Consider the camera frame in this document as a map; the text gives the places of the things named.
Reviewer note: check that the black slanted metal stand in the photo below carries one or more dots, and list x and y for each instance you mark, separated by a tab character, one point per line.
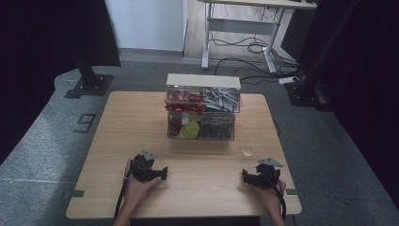
309	84

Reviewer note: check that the white metal desk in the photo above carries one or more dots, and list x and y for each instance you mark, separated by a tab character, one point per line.
240	25

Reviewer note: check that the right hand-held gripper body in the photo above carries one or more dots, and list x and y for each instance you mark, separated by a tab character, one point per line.
268	177

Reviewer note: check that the person's right hand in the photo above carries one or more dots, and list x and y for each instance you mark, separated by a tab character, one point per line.
273	196

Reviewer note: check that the white power strip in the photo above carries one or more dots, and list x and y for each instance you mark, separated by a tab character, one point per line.
288	80

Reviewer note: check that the white round capsule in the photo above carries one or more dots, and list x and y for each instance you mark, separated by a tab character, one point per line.
185	120

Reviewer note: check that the clear glass cup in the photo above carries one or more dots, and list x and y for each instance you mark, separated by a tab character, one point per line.
248	150

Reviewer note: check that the pile of dark packets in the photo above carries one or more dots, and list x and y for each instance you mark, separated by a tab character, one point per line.
217	127

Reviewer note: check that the clear organizer box white lid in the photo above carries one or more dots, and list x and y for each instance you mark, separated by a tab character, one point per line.
204	81

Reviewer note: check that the pile of red packets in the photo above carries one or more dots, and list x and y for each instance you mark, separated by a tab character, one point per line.
183	105

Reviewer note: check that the small yellow-green round capsule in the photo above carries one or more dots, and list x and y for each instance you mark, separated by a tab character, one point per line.
195	117

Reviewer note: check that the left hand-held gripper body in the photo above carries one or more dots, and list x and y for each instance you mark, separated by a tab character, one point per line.
141	169

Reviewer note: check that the black curtain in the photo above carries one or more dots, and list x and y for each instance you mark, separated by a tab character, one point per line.
370	78
37	56

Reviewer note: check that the black stand with base plate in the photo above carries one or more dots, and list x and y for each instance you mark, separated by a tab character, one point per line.
91	83

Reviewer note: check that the person's left hand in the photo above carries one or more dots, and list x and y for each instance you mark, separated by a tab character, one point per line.
135	190

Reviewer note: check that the brown round capsule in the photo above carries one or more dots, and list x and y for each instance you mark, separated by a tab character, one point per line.
175	122

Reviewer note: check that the pile of grey packets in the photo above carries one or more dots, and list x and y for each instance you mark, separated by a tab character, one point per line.
222	100

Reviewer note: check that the large yellow-green round capsule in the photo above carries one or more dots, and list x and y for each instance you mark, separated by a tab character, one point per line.
190	129

